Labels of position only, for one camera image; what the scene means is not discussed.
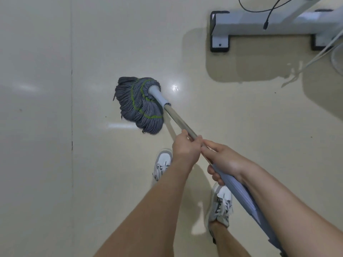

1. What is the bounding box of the person's right leg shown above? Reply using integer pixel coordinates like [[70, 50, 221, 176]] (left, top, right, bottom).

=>
[[209, 221, 251, 257]]

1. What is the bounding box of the grey string mop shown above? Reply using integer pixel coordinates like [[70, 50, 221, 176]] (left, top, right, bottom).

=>
[[112, 76, 288, 257]]

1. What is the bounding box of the white metal table base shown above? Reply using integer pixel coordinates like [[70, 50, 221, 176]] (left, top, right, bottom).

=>
[[210, 0, 343, 53]]

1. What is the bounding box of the white cable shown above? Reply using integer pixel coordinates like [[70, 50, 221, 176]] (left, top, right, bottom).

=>
[[281, 31, 343, 89]]

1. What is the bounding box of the person's right hand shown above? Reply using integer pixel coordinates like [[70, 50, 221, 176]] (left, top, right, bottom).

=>
[[201, 139, 254, 187]]

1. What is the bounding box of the white left sneaker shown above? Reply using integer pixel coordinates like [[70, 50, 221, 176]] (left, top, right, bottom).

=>
[[152, 148, 173, 182]]

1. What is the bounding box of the person's right forearm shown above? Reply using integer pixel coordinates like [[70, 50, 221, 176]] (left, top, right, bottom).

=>
[[236, 161, 343, 257]]

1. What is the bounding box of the person's left hand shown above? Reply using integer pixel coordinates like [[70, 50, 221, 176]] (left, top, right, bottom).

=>
[[172, 129, 203, 169]]

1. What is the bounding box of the person's left forearm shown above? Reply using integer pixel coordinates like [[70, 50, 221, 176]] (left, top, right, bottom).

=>
[[92, 158, 195, 257]]

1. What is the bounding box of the white sneaker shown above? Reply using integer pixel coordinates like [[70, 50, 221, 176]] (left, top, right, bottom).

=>
[[152, 148, 173, 182], [208, 182, 234, 231]]

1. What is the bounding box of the white right sneaker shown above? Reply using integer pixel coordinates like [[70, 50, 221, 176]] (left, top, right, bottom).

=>
[[208, 182, 234, 231]]

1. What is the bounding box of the black cable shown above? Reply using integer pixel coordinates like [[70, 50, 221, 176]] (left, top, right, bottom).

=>
[[238, 0, 292, 30]]

